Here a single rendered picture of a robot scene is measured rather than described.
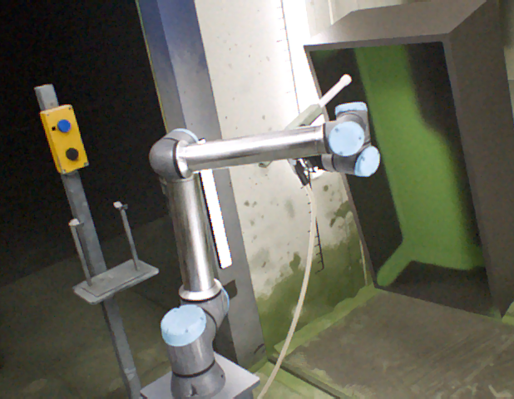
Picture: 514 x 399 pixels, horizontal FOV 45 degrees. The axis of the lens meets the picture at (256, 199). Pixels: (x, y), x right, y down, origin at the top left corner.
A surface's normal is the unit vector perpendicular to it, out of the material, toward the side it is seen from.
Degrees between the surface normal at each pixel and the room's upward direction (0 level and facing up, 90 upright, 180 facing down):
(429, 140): 102
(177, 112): 90
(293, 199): 90
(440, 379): 0
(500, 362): 0
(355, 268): 90
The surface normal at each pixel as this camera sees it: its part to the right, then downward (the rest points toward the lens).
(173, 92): -0.75, 0.35
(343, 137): -0.15, 0.36
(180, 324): -0.20, -0.89
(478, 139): 0.71, 0.11
